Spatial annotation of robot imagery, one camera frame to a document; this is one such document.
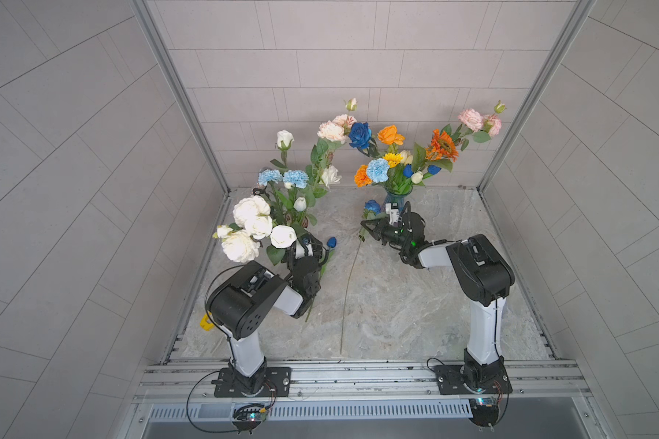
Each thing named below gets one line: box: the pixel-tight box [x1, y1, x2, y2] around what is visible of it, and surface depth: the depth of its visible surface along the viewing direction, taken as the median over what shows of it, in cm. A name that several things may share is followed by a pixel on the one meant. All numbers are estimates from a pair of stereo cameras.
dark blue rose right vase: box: [348, 121, 373, 150], surface depth 72 cm
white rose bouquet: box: [212, 195, 298, 267], surface depth 55 cm
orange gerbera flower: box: [424, 128, 460, 162], surface depth 74 cm
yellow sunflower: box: [382, 152, 403, 169], surface depth 88 cm
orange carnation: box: [354, 164, 373, 188], surface depth 84 cm
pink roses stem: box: [451, 99, 508, 152], surface depth 80 cm
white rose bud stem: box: [270, 128, 295, 172], surface depth 80 cm
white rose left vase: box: [321, 164, 343, 193], surface depth 77 cm
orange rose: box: [377, 124, 406, 146], surface depth 87 cm
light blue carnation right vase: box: [366, 157, 389, 183], surface depth 77 cm
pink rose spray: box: [305, 97, 358, 178], surface depth 71 cm
